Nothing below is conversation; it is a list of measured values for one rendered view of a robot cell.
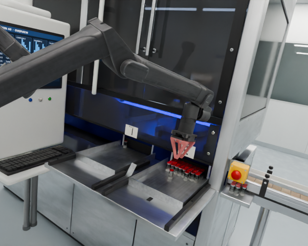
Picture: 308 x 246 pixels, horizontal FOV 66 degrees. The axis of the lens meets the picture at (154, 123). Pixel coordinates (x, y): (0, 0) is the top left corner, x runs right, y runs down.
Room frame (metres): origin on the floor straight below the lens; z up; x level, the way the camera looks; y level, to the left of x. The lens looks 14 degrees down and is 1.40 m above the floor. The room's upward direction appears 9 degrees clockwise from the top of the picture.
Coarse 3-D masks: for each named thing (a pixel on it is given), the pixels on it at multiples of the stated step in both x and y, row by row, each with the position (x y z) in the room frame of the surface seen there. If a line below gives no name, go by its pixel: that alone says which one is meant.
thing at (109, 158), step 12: (108, 144) 1.29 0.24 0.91; (120, 144) 1.38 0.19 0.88; (84, 156) 1.06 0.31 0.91; (96, 156) 1.16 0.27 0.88; (108, 156) 1.18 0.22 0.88; (120, 156) 1.21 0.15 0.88; (132, 156) 1.23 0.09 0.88; (144, 156) 1.26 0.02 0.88; (96, 168) 1.02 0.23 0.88; (108, 168) 0.98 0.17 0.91; (120, 168) 0.99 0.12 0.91
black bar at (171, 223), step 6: (204, 186) 0.97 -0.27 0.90; (210, 186) 1.00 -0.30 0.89; (198, 192) 0.91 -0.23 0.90; (204, 192) 0.93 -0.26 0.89; (192, 198) 0.85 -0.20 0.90; (198, 198) 0.87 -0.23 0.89; (186, 204) 0.81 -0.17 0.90; (192, 204) 0.82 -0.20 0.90; (180, 210) 0.76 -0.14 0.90; (186, 210) 0.77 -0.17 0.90; (174, 216) 0.72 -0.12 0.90; (180, 216) 0.73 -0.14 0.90; (168, 222) 0.68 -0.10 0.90; (174, 222) 0.69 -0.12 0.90; (168, 228) 0.66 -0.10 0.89
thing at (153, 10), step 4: (156, 0) 1.17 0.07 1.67; (152, 4) 1.17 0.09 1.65; (152, 8) 1.16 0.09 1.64; (152, 12) 1.16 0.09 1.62; (152, 16) 1.16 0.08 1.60; (152, 20) 1.16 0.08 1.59; (152, 24) 1.16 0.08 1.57; (152, 28) 1.17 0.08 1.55; (148, 32) 1.17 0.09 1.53; (152, 32) 1.17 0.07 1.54; (148, 36) 1.16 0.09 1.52; (148, 40) 1.16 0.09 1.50; (148, 44) 1.16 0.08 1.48; (148, 48) 1.16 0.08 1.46; (148, 52) 1.16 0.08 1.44
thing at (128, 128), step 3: (126, 126) 1.27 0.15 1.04; (129, 126) 1.26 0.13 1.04; (132, 126) 1.25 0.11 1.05; (126, 129) 1.27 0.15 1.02; (129, 129) 1.26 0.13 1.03; (135, 129) 1.24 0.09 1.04; (126, 132) 1.27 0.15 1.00; (129, 132) 1.26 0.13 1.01; (132, 132) 1.24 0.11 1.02; (135, 132) 1.23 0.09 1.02; (129, 135) 1.26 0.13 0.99; (132, 135) 1.24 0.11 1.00; (135, 135) 1.23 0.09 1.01
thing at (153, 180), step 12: (156, 168) 1.11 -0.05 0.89; (132, 180) 0.91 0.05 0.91; (144, 180) 0.98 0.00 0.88; (156, 180) 0.99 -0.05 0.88; (168, 180) 1.01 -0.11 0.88; (180, 180) 1.03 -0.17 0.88; (204, 180) 1.07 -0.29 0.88; (144, 192) 0.88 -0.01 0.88; (156, 192) 0.85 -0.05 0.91; (168, 192) 0.90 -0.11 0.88; (180, 192) 0.92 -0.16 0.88; (192, 192) 0.93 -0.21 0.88; (168, 204) 0.82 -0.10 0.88; (180, 204) 0.79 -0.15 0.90
